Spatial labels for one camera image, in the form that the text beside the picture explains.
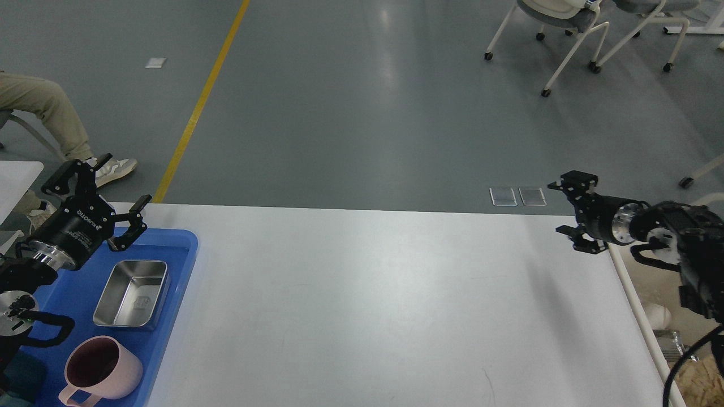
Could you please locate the blue plastic tray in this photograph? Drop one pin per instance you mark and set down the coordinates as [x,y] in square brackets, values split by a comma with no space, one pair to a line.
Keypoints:
[76,293]

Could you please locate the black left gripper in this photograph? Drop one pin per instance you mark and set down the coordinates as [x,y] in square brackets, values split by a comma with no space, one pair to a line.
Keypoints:
[76,230]

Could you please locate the brown paper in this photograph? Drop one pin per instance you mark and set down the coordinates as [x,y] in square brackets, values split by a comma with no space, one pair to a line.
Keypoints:
[700,383]

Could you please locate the right floor socket plate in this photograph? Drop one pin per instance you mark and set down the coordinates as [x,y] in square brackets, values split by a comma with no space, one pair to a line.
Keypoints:
[532,196]

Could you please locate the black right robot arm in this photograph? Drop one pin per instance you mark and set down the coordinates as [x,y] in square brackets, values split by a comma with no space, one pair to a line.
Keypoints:
[687,239]

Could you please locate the floor socket plate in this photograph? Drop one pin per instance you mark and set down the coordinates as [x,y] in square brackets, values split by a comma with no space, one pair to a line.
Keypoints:
[532,196]
[503,197]

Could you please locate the left floor socket plate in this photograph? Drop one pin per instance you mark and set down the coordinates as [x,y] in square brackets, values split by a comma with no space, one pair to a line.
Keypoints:
[503,197]

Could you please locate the teal object at corner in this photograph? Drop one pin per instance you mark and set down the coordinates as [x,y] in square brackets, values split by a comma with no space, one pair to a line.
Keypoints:
[23,380]

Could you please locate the foil tray inside bin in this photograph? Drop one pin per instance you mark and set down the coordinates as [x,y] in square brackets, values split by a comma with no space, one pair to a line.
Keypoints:
[671,345]

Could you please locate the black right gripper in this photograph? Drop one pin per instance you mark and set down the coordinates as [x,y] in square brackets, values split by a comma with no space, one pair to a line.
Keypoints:
[607,219]

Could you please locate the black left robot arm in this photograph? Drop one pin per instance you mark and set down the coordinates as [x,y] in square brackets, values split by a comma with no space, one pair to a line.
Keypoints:
[23,323]

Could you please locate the beige plastic bin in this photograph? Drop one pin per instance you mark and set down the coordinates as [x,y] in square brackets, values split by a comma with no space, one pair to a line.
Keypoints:
[654,298]

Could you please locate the person in khaki trousers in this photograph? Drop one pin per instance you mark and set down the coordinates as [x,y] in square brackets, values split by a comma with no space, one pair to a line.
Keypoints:
[49,103]

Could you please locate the pink plastic mug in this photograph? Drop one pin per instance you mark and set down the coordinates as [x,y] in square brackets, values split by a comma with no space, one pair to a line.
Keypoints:
[100,368]

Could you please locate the grey chair at left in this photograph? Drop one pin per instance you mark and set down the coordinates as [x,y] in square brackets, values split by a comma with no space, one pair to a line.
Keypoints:
[8,115]

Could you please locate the stainless steel rectangular container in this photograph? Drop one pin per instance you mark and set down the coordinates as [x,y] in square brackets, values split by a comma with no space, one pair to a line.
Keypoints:
[133,295]

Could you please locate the white side table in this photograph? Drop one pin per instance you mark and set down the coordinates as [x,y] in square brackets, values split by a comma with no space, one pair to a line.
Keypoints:
[16,178]

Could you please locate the white office chair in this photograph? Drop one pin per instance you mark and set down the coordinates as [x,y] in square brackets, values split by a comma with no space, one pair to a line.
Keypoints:
[580,18]
[651,13]

